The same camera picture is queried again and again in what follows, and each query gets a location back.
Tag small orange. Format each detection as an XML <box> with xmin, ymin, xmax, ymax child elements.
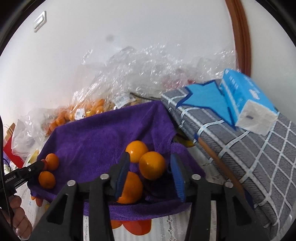
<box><xmin>38</xmin><ymin>171</ymin><xmax>56</xmax><ymax>189</ymax></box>
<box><xmin>45</xmin><ymin>153</ymin><xmax>59</xmax><ymax>171</ymax></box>

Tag large orange with stem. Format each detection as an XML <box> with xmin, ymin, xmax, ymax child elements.
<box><xmin>117</xmin><ymin>171</ymin><xmax>143</xmax><ymax>204</ymax></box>

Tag oval orange fruit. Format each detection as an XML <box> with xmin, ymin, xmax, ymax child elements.
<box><xmin>125</xmin><ymin>141</ymin><xmax>149</xmax><ymax>163</ymax></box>

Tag person's left hand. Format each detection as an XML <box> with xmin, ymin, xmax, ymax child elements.
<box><xmin>9</xmin><ymin>195</ymin><xmax>33</xmax><ymax>240</ymax></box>

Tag red paper gift bag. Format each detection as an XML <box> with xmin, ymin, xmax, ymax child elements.
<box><xmin>4</xmin><ymin>123</ymin><xmax>24</xmax><ymax>168</ymax></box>

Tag small red fruit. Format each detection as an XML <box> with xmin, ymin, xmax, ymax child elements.
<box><xmin>42</xmin><ymin>159</ymin><xmax>48</xmax><ymax>171</ymax></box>

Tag white plastic bag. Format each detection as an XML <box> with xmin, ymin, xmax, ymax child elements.
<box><xmin>11</xmin><ymin>108</ymin><xmax>52</xmax><ymax>160</ymax></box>

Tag grey checked folded cloth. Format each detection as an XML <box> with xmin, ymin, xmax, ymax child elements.
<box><xmin>161</xmin><ymin>88</ymin><xmax>295</xmax><ymax>240</ymax></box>

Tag purple towel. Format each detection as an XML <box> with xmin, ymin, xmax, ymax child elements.
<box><xmin>28</xmin><ymin>101</ymin><xmax>205</xmax><ymax>220</ymax></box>

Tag blue white tissue pack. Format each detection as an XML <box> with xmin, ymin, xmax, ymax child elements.
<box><xmin>220</xmin><ymin>69</ymin><xmax>278</xmax><ymax>136</ymax></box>

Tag clear plastic bag of fruit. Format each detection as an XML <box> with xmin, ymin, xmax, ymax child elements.
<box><xmin>25</xmin><ymin>43</ymin><xmax>238</xmax><ymax>137</ymax></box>

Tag black cable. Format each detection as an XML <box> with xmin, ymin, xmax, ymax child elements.
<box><xmin>0</xmin><ymin>115</ymin><xmax>15</xmax><ymax>230</ymax></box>

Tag white wall switch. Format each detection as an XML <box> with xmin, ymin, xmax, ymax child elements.
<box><xmin>34</xmin><ymin>11</ymin><xmax>47</xmax><ymax>33</ymax></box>

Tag brown wooden door frame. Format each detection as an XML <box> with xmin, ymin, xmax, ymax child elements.
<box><xmin>225</xmin><ymin>0</ymin><xmax>252</xmax><ymax>77</ymax></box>

